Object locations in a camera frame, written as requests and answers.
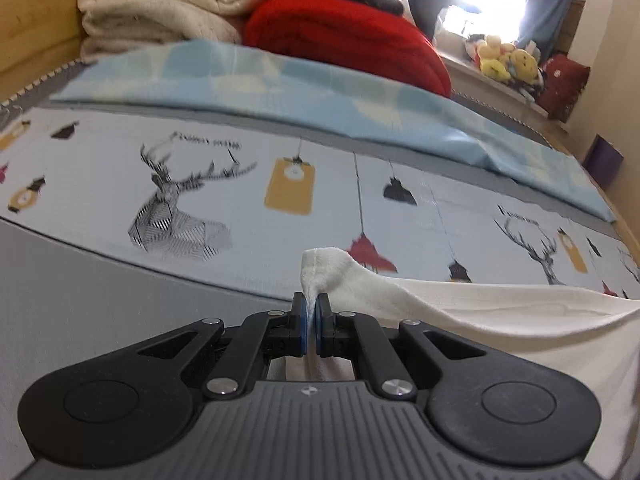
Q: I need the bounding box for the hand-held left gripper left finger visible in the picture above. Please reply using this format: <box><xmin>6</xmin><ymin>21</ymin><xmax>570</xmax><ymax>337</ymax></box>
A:
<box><xmin>127</xmin><ymin>294</ymin><xmax>310</xmax><ymax>402</ymax></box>

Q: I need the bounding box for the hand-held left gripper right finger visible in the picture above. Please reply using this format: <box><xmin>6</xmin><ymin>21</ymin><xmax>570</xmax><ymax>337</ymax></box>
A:
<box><xmin>314</xmin><ymin>293</ymin><xmax>489</xmax><ymax>402</ymax></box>

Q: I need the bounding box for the white shirt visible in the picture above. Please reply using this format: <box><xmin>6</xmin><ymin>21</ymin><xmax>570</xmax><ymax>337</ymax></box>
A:
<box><xmin>300</xmin><ymin>246</ymin><xmax>640</xmax><ymax>480</ymax></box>

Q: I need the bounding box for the light blue patterned sheet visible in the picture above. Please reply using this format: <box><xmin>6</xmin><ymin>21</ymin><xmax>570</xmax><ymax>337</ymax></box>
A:
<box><xmin>50</xmin><ymin>39</ymin><xmax>617</xmax><ymax>223</ymax></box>

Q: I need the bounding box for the deer and lamp printed sheet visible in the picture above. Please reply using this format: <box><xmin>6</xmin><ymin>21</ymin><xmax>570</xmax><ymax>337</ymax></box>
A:
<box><xmin>0</xmin><ymin>105</ymin><xmax>640</xmax><ymax>321</ymax></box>

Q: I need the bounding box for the white window ledge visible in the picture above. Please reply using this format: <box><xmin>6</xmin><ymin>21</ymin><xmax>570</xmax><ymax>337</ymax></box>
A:
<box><xmin>440</xmin><ymin>55</ymin><xmax>571</xmax><ymax>151</ymax></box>

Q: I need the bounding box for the red folded blanket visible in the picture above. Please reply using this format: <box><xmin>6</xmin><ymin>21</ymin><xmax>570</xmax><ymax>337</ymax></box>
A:
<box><xmin>244</xmin><ymin>0</ymin><xmax>452</xmax><ymax>98</ymax></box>

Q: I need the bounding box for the purple box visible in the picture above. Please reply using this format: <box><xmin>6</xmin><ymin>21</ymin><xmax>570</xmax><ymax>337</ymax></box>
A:
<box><xmin>582</xmin><ymin>135</ymin><xmax>625</xmax><ymax>188</ymax></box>

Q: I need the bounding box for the pile of plush toys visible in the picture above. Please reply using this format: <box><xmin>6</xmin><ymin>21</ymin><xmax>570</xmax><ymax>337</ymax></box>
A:
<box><xmin>465</xmin><ymin>34</ymin><xmax>546</xmax><ymax>93</ymax></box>

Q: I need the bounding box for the dark red cushion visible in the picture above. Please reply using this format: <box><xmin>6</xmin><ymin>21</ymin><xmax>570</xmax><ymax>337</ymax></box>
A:
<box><xmin>536</xmin><ymin>56</ymin><xmax>591</xmax><ymax>122</ymax></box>

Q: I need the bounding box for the cream folded blanket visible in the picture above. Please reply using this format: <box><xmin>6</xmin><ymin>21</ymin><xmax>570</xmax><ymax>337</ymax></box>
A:
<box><xmin>77</xmin><ymin>0</ymin><xmax>263</xmax><ymax>58</ymax></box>

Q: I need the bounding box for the blue curtain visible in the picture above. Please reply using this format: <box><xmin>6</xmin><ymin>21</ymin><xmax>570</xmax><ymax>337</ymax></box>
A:
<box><xmin>517</xmin><ymin>0</ymin><xmax>596</xmax><ymax>61</ymax></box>

